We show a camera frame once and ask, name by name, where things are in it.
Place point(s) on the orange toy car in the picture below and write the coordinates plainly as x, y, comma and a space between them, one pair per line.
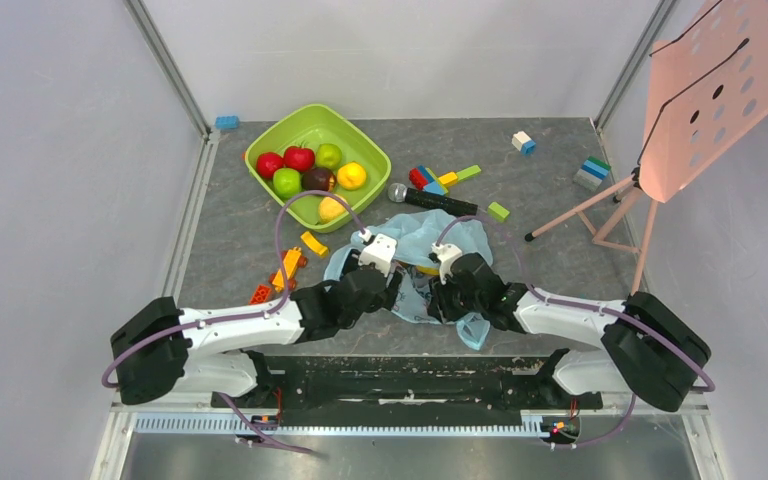
293, 260

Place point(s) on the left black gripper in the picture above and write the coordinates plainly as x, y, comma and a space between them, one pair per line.
387, 297

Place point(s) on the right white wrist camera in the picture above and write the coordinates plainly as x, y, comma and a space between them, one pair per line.
445, 255

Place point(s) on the pink music stand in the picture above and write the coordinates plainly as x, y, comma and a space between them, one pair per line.
708, 87

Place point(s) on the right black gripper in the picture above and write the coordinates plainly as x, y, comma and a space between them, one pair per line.
441, 289

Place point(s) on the light blue printed plastic bag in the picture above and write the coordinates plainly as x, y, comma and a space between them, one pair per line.
415, 234

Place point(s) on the grey blue green block stack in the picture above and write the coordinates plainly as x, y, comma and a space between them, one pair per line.
592, 173

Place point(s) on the green fake apple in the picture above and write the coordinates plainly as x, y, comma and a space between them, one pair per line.
287, 182

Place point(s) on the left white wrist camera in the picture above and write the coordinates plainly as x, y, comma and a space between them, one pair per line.
378, 252

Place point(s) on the green plastic basin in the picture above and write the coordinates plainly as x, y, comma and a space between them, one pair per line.
315, 148

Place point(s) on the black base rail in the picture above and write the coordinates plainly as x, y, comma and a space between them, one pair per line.
408, 391

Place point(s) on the multicolour toy block stack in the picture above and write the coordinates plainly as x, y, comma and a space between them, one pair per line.
424, 179

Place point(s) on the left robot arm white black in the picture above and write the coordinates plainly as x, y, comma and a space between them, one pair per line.
166, 349

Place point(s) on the yellow green fake mango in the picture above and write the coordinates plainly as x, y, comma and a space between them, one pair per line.
328, 155

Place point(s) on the yellow fake banana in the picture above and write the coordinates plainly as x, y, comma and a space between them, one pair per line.
427, 270

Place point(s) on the red fake apple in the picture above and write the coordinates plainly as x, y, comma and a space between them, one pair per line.
267, 164

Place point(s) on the black toy microphone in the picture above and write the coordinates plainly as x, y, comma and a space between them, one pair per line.
400, 193

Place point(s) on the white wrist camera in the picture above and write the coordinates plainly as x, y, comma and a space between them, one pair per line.
445, 255
378, 252

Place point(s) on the yellow fake pear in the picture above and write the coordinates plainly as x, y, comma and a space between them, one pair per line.
352, 176

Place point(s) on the small green toy block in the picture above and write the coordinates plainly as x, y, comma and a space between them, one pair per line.
498, 212

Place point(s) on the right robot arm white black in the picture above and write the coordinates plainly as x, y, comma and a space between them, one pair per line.
639, 344

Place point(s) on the yellow curved toy block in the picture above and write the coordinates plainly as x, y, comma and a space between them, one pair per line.
314, 245

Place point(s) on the dark purple fake fruit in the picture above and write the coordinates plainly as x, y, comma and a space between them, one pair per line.
319, 178

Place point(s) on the white blue toy block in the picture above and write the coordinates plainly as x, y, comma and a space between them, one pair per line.
523, 143

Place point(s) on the red fake tomato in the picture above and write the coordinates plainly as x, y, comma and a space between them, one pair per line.
299, 158

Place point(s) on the yellow fake fruit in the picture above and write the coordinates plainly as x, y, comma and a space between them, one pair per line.
331, 208

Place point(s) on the red flat toy block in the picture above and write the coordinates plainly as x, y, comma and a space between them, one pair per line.
262, 294

